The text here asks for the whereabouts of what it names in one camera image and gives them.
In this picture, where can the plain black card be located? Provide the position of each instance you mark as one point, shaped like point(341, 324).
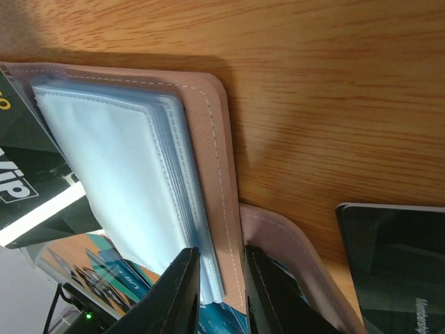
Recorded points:
point(396, 259)

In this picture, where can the black vip membership card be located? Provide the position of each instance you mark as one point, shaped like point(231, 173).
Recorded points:
point(41, 197)

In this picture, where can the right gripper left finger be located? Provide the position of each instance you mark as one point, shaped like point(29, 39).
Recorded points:
point(172, 304)

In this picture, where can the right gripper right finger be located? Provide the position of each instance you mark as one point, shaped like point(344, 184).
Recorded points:
point(274, 301)

